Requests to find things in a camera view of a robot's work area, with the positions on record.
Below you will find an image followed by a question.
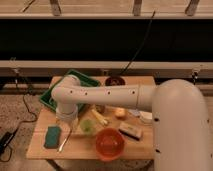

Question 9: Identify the whiteboard eraser block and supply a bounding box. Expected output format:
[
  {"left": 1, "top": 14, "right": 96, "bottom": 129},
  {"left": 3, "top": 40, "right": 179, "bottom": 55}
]
[{"left": 118, "top": 122, "right": 142, "bottom": 140}]

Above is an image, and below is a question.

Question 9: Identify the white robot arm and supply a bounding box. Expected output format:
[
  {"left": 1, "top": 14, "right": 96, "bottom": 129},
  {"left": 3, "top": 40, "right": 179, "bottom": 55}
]
[{"left": 51, "top": 75, "right": 213, "bottom": 171}]

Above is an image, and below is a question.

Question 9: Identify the black cable on left floor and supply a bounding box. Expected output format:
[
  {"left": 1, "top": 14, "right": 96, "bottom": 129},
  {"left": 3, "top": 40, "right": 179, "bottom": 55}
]
[{"left": 0, "top": 73, "right": 39, "bottom": 163}]

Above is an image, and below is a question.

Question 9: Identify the teal green sponge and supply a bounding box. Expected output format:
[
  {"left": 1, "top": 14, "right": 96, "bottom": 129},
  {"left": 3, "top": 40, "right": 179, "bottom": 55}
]
[{"left": 44, "top": 126, "right": 61, "bottom": 149}]

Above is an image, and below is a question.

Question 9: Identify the orange red bowl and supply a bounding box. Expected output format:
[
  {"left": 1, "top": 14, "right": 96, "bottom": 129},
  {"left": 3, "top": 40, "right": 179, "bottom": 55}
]
[{"left": 95, "top": 128, "right": 125, "bottom": 162}]

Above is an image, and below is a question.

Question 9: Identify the black power adapter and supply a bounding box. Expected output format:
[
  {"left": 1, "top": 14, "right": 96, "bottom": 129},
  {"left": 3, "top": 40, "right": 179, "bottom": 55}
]
[{"left": 0, "top": 132, "right": 13, "bottom": 151}]

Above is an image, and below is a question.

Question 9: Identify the yellow round fruit toy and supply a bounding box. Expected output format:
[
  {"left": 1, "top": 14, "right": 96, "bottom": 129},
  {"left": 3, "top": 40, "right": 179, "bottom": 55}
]
[{"left": 115, "top": 108, "right": 126, "bottom": 119}]

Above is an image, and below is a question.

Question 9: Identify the yellow banana toy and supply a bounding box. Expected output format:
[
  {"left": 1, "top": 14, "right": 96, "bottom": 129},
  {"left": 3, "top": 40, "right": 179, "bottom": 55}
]
[{"left": 92, "top": 109, "right": 109, "bottom": 126}]

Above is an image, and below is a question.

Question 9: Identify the black hanging cable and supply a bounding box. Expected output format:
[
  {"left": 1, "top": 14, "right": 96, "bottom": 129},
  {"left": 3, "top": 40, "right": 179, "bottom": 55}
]
[{"left": 118, "top": 10, "right": 157, "bottom": 77}]

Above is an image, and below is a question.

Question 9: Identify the small metal cup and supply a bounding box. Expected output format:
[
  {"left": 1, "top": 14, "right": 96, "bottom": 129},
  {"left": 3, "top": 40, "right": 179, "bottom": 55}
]
[{"left": 95, "top": 105, "right": 105, "bottom": 113}]

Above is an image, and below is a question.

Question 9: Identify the white plastic cup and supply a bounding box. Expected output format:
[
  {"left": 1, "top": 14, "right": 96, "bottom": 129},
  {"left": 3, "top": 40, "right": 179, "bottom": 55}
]
[{"left": 140, "top": 111, "right": 152, "bottom": 124}]

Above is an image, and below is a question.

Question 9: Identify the green plastic tray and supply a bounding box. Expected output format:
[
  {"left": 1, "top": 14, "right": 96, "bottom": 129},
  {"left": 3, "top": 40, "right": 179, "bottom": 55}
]
[{"left": 39, "top": 69, "right": 101, "bottom": 112}]

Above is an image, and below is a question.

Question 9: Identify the dark brown bowl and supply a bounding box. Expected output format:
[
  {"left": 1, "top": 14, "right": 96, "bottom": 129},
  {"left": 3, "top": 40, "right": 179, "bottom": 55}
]
[{"left": 105, "top": 77, "right": 125, "bottom": 86}]

